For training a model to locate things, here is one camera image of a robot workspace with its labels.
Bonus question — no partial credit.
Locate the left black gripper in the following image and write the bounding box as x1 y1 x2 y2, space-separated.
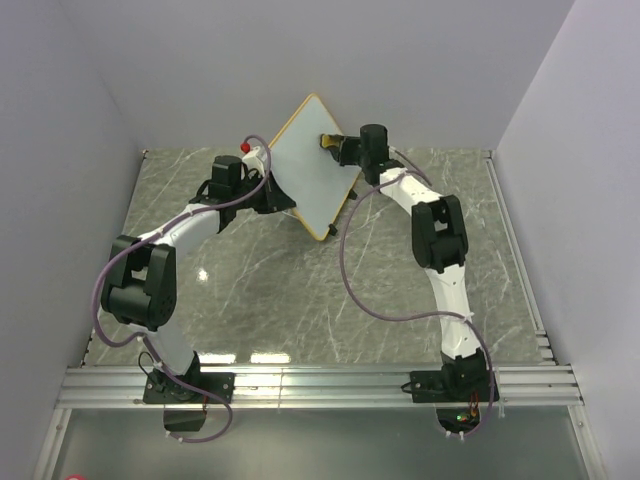
234 173 297 217

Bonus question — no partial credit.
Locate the yellow framed whiteboard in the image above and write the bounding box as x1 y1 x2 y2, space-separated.
269 93 360 241

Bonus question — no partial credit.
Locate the yellow whiteboard eraser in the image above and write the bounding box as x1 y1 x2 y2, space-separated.
320 134 344 150

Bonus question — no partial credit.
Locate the wire whiteboard stand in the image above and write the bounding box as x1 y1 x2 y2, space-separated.
328 188 358 237

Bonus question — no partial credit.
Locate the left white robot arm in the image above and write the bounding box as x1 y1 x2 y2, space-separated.
100 147 295 403

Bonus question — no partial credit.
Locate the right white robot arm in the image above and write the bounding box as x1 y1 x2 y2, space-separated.
320 124 496 402

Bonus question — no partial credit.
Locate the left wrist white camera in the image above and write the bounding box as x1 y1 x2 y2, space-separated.
240 142 267 175

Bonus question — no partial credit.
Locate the aluminium front rail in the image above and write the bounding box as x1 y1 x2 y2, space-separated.
56 364 584 410

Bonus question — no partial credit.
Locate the aluminium rail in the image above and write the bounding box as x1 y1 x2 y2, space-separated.
482 150 558 365
56 364 584 410

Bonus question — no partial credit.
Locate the aluminium right side rail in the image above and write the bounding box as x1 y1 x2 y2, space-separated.
482 150 558 365

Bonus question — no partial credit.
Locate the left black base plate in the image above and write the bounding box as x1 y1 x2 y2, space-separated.
142 370 235 405

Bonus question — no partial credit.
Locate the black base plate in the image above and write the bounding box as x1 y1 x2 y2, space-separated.
142 370 235 405
400 369 499 403

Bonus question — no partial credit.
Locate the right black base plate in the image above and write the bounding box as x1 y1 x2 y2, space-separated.
400 369 499 403

